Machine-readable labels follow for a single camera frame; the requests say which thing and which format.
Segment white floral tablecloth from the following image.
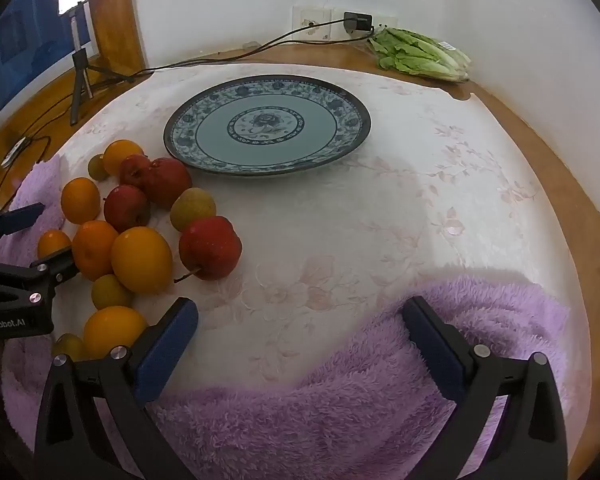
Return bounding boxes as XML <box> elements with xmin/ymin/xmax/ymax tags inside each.
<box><xmin>2</xmin><ymin>57</ymin><xmax>597</xmax><ymax>461</ymax></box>

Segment large orange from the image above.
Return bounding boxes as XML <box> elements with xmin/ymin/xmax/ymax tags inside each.
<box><xmin>111</xmin><ymin>226</ymin><xmax>174</xmax><ymax>295</ymax></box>

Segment white wall socket plate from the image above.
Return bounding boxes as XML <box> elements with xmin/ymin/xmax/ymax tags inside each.
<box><xmin>292</xmin><ymin>5</ymin><xmax>332</xmax><ymax>41</ymax></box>

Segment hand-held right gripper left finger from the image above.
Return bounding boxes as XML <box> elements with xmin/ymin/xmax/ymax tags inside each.
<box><xmin>32</xmin><ymin>297</ymin><xmax>199</xmax><ymax>480</ymax></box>

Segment purple fuzzy blanket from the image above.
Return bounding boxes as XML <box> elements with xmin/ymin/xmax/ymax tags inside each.
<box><xmin>0</xmin><ymin>160</ymin><xmax>571</xmax><ymax>480</ymax></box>

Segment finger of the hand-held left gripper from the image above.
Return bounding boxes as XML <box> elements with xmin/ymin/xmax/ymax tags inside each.
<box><xmin>0</xmin><ymin>202</ymin><xmax>47</xmax><ymax>258</ymax></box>
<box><xmin>0</xmin><ymin>248</ymin><xmax>81</xmax><ymax>307</ymax></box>

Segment blue patterned ceramic plate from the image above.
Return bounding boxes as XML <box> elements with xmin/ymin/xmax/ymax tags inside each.
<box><xmin>163</xmin><ymin>75</ymin><xmax>372</xmax><ymax>177</ymax></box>

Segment wooden window frame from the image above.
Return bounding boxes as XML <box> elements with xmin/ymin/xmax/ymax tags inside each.
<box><xmin>80</xmin><ymin>0</ymin><xmax>146</xmax><ymax>73</ymax></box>

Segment grey tripod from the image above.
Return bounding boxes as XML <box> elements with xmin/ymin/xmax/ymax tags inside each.
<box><xmin>69</xmin><ymin>2</ymin><xmax>131</xmax><ymax>127</ymax></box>

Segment bagged romaine lettuce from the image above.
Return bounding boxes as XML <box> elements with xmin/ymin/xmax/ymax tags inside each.
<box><xmin>367</xmin><ymin>27</ymin><xmax>473</xmax><ymax>83</ymax></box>

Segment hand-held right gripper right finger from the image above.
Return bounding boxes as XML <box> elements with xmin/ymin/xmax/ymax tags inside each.
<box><xmin>401</xmin><ymin>296</ymin><xmax>568</xmax><ymax>480</ymax></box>

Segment small white device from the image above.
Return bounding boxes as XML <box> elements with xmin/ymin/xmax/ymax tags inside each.
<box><xmin>1</xmin><ymin>137</ymin><xmax>31</xmax><ymax>168</ymax></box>

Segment black power cable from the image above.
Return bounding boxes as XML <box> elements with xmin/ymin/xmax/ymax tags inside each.
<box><xmin>125</xmin><ymin>17</ymin><xmax>348</xmax><ymax>83</ymax></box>

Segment white wall outlet plate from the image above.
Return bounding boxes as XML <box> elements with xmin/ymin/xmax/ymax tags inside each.
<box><xmin>331</xmin><ymin>10</ymin><xmax>398</xmax><ymax>38</ymax></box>

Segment thin black cable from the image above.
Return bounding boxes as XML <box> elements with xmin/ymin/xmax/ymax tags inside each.
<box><xmin>0</xmin><ymin>95</ymin><xmax>81</xmax><ymax>211</ymax></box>

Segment red apple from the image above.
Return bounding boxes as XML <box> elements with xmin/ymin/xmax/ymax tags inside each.
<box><xmin>103</xmin><ymin>185</ymin><xmax>151</xmax><ymax>233</ymax></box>
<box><xmin>174</xmin><ymin>216</ymin><xmax>243</xmax><ymax>283</ymax></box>
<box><xmin>142</xmin><ymin>157</ymin><xmax>193</xmax><ymax>209</ymax></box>
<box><xmin>119</xmin><ymin>155</ymin><xmax>153</xmax><ymax>188</ymax></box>

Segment black power adapter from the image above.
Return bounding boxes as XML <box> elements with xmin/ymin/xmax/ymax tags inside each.
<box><xmin>343</xmin><ymin>11</ymin><xmax>374</xmax><ymax>36</ymax></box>

